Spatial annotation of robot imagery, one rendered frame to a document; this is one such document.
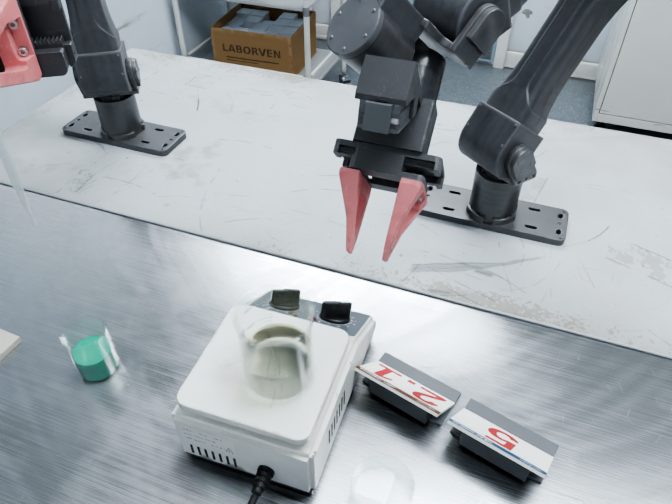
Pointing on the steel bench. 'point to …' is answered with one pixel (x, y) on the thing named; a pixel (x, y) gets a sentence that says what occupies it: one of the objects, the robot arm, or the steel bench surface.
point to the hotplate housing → (249, 444)
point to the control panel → (346, 323)
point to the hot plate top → (285, 418)
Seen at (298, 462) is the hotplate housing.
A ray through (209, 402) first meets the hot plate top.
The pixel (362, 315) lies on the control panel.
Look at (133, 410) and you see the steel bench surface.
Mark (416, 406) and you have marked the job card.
